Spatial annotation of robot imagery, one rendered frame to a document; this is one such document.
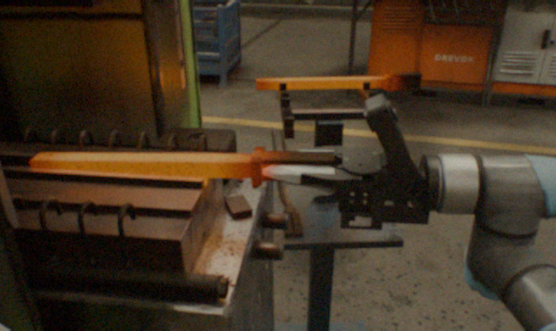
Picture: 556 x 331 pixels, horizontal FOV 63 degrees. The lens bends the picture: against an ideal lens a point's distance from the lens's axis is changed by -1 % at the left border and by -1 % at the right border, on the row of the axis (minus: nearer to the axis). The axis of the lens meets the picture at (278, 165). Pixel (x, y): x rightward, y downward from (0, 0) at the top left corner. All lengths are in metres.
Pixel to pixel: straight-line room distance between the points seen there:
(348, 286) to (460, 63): 2.61
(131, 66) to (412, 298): 1.45
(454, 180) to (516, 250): 0.12
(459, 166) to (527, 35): 3.61
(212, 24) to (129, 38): 3.44
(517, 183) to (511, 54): 3.60
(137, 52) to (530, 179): 0.62
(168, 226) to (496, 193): 0.38
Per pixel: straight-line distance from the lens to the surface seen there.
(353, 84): 1.19
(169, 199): 0.58
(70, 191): 0.63
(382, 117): 0.53
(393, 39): 4.05
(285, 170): 0.56
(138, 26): 0.82
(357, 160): 0.57
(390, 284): 1.99
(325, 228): 1.06
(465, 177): 0.58
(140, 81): 0.85
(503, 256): 0.63
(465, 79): 4.17
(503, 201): 0.59
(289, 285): 1.93
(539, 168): 0.61
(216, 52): 4.31
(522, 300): 0.59
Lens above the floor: 1.28
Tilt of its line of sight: 27 degrees down
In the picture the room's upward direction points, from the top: straight up
